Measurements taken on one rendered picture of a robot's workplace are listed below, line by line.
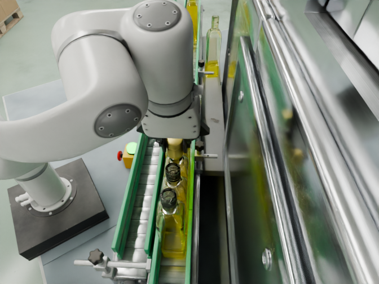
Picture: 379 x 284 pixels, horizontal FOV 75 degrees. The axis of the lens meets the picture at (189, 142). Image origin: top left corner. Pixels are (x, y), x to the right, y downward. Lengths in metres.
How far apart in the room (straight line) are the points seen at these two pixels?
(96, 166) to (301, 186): 0.90
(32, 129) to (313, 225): 0.23
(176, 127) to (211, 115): 0.58
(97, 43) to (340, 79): 0.21
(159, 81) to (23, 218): 0.73
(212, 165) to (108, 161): 0.43
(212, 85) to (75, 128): 0.95
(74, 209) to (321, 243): 0.78
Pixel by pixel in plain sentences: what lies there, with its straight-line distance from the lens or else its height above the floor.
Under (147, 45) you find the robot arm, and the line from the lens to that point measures 0.26.
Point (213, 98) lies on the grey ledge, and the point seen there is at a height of 0.88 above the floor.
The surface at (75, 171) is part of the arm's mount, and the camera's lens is 0.97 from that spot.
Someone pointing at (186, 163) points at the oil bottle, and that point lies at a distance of 0.55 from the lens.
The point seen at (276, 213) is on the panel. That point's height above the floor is 1.32.
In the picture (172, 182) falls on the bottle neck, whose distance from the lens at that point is 0.49.
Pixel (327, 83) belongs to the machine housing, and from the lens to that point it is 0.23.
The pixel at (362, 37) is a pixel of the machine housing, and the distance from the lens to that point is 0.24.
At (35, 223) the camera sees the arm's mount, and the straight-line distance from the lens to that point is 0.91.
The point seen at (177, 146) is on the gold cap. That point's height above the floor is 1.16.
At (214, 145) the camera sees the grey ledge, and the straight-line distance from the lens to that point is 0.87.
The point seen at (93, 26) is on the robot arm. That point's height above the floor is 1.42.
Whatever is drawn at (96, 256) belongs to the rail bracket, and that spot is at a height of 1.01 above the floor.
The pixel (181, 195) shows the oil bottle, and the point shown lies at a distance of 0.51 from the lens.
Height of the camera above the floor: 1.53
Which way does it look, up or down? 48 degrees down
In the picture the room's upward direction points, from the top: straight up
